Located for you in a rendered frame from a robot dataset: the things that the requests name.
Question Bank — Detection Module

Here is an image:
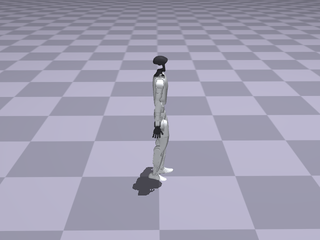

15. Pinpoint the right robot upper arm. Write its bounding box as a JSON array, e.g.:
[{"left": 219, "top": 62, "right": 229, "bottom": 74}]
[{"left": 154, "top": 79, "right": 164, "bottom": 107}]

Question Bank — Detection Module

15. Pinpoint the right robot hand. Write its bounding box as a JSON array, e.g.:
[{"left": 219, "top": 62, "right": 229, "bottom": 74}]
[{"left": 152, "top": 122, "right": 163, "bottom": 139}]

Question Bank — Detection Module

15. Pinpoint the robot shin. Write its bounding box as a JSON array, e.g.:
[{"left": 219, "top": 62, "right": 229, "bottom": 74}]
[
  {"left": 152, "top": 148, "right": 165, "bottom": 176},
  {"left": 160, "top": 148, "right": 166, "bottom": 170}
]

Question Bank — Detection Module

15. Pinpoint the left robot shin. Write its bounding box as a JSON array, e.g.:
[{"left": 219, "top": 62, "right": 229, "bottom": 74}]
[{"left": 160, "top": 148, "right": 166, "bottom": 170}]

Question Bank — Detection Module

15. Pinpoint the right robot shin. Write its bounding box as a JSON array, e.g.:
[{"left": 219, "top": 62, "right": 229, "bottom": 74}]
[{"left": 152, "top": 148, "right": 165, "bottom": 176}]

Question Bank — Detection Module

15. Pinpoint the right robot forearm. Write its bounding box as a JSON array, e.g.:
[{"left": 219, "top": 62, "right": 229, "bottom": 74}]
[{"left": 154, "top": 102, "right": 163, "bottom": 127}]

